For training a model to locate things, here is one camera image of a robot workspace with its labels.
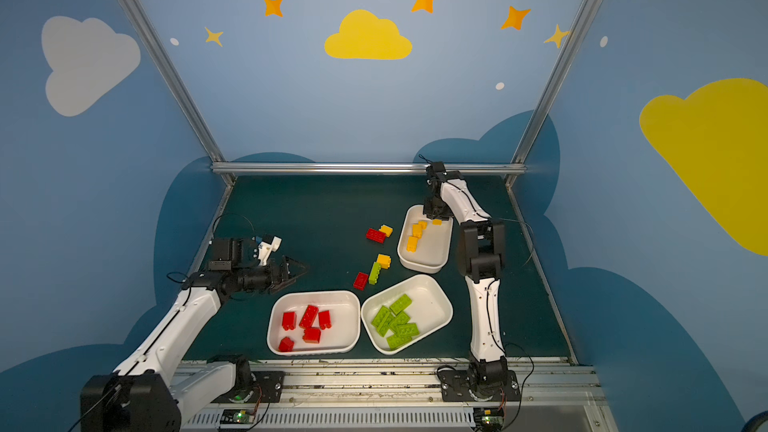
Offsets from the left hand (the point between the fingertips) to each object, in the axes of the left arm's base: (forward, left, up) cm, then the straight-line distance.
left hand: (301, 272), depth 80 cm
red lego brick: (-12, -2, -13) cm, 18 cm away
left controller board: (-31, +12, -15) cm, 36 cm away
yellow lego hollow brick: (+27, -41, -11) cm, 50 cm away
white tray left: (-13, -11, -13) cm, 22 cm away
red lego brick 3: (+4, -15, -12) cm, 20 cm away
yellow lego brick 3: (+11, -23, -12) cm, 28 cm away
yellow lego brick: (+24, -34, -13) cm, 43 cm away
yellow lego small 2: (+23, -24, -13) cm, 36 cm away
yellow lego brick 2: (+17, -32, -12) cm, 38 cm away
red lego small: (-9, -6, -11) cm, 15 cm away
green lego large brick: (-3, -28, -13) cm, 31 cm away
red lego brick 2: (+22, -19, -13) cm, 32 cm away
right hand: (+28, -41, -8) cm, 50 cm away
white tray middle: (-6, -28, -13) cm, 32 cm away
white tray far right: (+19, -36, -14) cm, 43 cm away
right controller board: (-31, -49, -15) cm, 60 cm away
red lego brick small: (-9, +4, -11) cm, 15 cm away
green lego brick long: (-7, -22, -13) cm, 26 cm away
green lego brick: (-10, -23, -12) cm, 28 cm away
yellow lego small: (+26, -36, -12) cm, 46 cm away
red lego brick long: (-8, -1, -12) cm, 14 cm away
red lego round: (-16, +3, -11) cm, 20 cm away
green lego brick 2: (-12, -28, -13) cm, 33 cm away
